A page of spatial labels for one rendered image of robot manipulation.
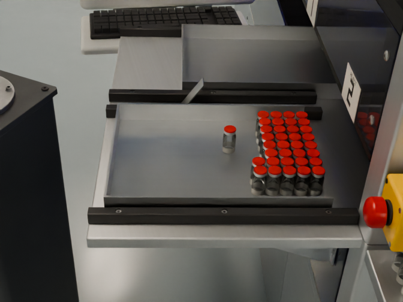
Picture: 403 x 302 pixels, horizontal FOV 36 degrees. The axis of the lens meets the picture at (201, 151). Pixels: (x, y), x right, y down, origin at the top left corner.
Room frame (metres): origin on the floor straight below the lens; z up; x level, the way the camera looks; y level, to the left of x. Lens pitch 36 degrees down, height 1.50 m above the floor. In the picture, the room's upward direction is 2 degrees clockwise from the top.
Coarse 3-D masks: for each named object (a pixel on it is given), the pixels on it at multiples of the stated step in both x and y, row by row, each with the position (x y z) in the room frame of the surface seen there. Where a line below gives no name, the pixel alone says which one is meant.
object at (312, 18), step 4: (308, 0) 1.20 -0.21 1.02; (312, 0) 1.17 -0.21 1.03; (316, 0) 1.14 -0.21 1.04; (308, 4) 1.20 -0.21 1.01; (316, 4) 1.13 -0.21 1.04; (308, 8) 1.19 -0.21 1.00; (312, 8) 1.16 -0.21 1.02; (316, 8) 1.13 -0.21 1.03; (308, 12) 1.19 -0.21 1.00; (312, 12) 1.15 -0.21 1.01; (316, 12) 1.13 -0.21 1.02; (312, 16) 1.15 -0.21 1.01; (312, 20) 1.14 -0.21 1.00; (312, 24) 1.14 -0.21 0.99
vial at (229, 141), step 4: (224, 132) 0.85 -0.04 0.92; (224, 136) 0.85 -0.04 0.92; (228, 136) 0.84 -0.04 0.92; (232, 136) 0.84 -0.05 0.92; (224, 140) 0.84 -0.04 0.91; (228, 140) 0.84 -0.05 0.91; (232, 140) 0.84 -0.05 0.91; (224, 144) 0.84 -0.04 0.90; (228, 144) 0.84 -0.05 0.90; (232, 144) 0.84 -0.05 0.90; (224, 148) 0.84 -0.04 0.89; (228, 148) 0.84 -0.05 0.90; (232, 148) 0.84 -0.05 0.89; (224, 152) 0.84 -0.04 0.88; (228, 152) 0.84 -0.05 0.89; (232, 152) 0.84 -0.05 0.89
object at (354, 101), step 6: (348, 66) 0.86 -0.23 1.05; (348, 72) 0.86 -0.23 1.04; (348, 78) 0.85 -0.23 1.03; (354, 78) 0.82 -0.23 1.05; (348, 84) 0.84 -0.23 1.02; (354, 84) 0.82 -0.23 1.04; (342, 90) 0.87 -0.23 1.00; (354, 90) 0.81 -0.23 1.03; (360, 90) 0.79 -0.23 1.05; (342, 96) 0.86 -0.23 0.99; (348, 96) 0.83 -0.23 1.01; (354, 96) 0.81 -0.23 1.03; (354, 102) 0.80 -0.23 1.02; (348, 108) 0.82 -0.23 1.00; (354, 108) 0.79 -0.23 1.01; (354, 114) 0.79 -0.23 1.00
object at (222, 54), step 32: (192, 32) 1.28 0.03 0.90; (224, 32) 1.29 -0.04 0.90; (256, 32) 1.29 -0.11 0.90; (288, 32) 1.29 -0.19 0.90; (192, 64) 1.16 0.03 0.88; (224, 64) 1.16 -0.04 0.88; (256, 64) 1.17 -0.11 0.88; (288, 64) 1.17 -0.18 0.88; (320, 64) 1.18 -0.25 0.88; (320, 96) 1.04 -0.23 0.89
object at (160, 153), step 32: (128, 128) 0.91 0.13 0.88; (160, 128) 0.91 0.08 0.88; (192, 128) 0.91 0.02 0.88; (128, 160) 0.81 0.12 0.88; (160, 160) 0.82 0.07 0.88; (192, 160) 0.82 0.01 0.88; (224, 160) 0.82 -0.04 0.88; (128, 192) 0.73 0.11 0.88; (160, 192) 0.73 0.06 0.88; (192, 192) 0.74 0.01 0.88; (224, 192) 0.74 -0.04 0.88
